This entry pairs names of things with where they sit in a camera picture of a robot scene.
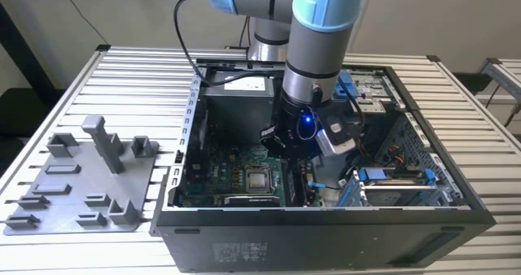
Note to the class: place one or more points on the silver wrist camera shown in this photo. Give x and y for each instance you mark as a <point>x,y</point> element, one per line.
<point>332,145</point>

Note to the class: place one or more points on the black slanted post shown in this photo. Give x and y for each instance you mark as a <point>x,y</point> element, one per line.
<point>22,44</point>

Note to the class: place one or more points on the black PC case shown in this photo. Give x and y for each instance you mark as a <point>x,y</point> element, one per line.
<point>285,241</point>

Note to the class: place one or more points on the grey metal drive cage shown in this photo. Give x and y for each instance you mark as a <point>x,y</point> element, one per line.
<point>374,104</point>

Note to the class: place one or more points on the black graphics card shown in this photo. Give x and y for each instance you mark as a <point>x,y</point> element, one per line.
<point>253,201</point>

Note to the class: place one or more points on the black box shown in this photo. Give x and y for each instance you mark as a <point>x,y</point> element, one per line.
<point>472,83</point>

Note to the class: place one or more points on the green motherboard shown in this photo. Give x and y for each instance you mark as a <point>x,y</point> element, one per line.
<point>219,168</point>

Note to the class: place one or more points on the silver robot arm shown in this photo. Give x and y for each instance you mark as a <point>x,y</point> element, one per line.
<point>317,58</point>

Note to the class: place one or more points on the blue disk carrier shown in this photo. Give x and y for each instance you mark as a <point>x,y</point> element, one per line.
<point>346,89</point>

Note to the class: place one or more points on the silver CPU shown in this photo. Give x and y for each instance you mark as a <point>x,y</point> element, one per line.
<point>257,180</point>

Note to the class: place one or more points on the CPU socket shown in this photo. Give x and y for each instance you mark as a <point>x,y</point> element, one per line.
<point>245,180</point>

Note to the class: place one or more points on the grey parts rack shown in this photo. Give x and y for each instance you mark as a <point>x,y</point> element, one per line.
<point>90,177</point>

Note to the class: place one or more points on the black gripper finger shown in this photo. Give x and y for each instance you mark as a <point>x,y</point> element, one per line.
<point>292,168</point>
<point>271,139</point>

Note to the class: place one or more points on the grey power supply unit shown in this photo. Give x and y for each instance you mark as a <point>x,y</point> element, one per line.
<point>238,116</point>

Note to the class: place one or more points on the perforated metal cage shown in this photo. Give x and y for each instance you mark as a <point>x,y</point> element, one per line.
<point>410,141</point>

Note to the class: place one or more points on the metal slat side table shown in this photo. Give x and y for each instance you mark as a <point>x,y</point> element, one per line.
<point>504,73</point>

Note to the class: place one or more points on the hard disk in blue carrier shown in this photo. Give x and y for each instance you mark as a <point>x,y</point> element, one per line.
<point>386,195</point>

